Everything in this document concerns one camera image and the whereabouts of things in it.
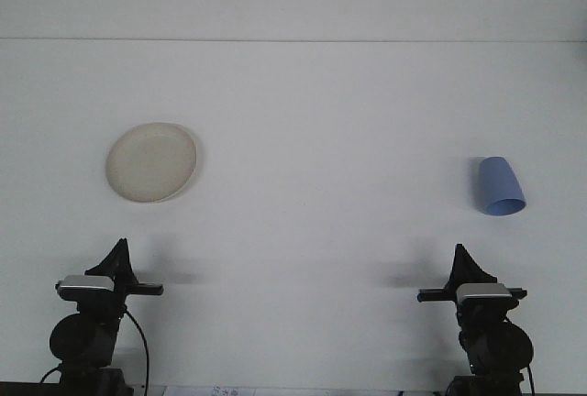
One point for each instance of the pale blue cup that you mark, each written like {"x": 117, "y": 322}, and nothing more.
{"x": 497, "y": 180}

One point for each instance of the pale round plate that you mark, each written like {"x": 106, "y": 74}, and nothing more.
{"x": 151, "y": 162}

